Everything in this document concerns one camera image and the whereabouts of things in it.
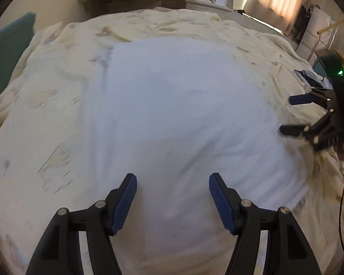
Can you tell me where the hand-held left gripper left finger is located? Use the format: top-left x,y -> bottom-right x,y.
26,173 -> 138,275

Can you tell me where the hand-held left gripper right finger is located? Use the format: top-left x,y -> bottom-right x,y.
209,172 -> 322,275

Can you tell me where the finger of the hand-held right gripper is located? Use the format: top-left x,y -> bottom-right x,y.
289,90 -> 333,109
279,111 -> 338,151

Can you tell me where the white printed t-shirt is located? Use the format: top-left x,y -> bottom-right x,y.
80,38 -> 311,275

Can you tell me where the wooden clothes rack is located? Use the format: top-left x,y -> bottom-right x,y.
316,19 -> 344,70

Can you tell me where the white low partition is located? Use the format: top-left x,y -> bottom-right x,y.
232,8 -> 288,35

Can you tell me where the white dresser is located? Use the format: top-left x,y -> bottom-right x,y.
176,0 -> 236,21

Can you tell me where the cream printed blanket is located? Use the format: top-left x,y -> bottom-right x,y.
0,7 -> 344,275

